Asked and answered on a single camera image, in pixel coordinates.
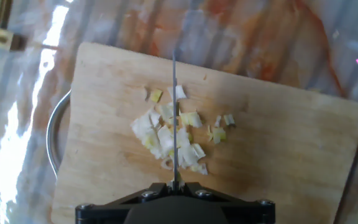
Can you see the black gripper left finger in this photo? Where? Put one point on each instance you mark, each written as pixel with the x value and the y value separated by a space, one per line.
pixel 104 213

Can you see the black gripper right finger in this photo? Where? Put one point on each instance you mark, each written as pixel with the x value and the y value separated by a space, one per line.
pixel 250 213

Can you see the white scallion stalk piece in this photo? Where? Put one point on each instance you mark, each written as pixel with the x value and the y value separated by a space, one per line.
pixel 141 124

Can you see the steel cleaver knife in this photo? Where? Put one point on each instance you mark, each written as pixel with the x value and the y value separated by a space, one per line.
pixel 174 71

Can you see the wooden cutting board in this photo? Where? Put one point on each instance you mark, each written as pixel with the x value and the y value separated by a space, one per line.
pixel 275 161

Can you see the thin white scallion sliver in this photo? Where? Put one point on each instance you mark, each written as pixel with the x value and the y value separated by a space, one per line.
pixel 217 120

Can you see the yellow chopped scallion bit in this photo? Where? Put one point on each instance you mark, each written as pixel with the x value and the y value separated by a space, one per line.
pixel 156 95

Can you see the orange marble pattern mat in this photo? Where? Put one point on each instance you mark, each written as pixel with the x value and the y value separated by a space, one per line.
pixel 259 31

